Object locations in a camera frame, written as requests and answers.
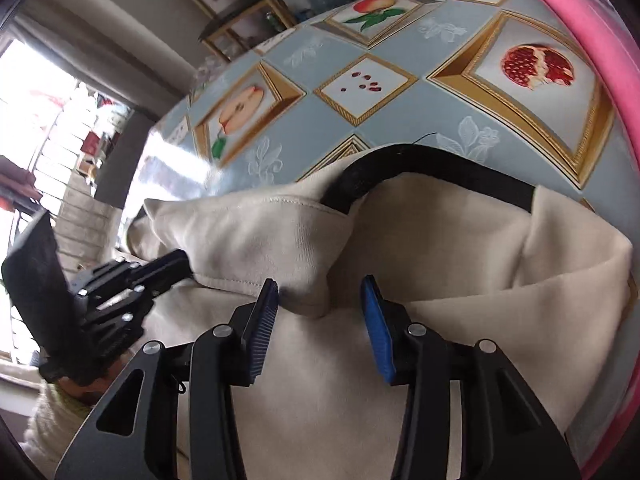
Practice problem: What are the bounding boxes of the cream zip jacket black trim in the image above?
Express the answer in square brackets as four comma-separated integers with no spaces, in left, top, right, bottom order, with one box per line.
[127,144,632,479]

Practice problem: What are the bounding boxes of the person's left hand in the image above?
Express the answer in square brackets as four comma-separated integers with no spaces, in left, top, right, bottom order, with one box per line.
[56,350,132,405]

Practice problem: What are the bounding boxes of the dark grey cabinet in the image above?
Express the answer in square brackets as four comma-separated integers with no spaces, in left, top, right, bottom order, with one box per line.
[93,112,155,209]

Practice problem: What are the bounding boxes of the grey curtain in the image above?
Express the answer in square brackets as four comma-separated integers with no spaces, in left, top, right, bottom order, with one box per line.
[4,0,205,117]

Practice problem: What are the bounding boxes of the patterned blue table cover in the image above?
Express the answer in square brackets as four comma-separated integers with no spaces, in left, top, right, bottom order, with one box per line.
[119,0,640,466]

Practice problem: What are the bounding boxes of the pink floral blanket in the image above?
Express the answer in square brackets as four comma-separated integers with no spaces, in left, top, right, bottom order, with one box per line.
[542,0,639,479]

